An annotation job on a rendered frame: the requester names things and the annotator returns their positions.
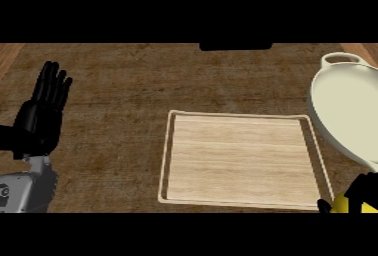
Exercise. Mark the black appliance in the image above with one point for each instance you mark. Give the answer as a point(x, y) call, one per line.
point(235, 46)

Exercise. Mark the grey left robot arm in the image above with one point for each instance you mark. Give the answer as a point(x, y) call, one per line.
point(24, 190)

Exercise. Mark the cream white pot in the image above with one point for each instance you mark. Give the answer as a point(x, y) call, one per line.
point(347, 106)

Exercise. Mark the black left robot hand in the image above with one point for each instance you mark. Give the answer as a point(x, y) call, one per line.
point(37, 126)

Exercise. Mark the pale wooden tray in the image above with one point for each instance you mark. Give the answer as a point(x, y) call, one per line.
point(244, 160)

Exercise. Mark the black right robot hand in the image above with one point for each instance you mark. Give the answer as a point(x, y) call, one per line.
point(364, 190)

